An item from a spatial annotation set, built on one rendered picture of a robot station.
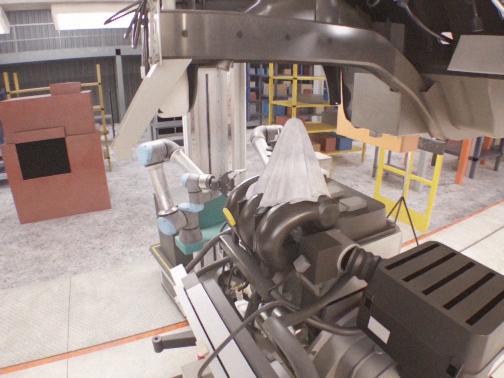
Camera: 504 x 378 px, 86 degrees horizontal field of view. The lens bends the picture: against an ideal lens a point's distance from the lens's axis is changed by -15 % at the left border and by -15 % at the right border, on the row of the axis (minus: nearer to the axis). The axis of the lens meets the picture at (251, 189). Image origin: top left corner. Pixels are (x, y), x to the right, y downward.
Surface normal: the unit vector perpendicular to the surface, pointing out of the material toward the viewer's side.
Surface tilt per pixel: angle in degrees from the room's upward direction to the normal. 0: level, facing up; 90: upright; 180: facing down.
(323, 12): 87
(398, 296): 80
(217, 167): 90
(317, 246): 0
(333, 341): 40
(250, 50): 90
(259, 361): 16
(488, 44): 65
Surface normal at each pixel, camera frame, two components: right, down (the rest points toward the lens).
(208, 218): 0.58, 0.29
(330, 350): -0.68, -0.48
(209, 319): -0.25, -0.85
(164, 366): 0.00, -0.93
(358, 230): 0.44, 0.14
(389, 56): 0.31, 0.34
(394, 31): -0.71, 0.25
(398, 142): -0.89, 0.16
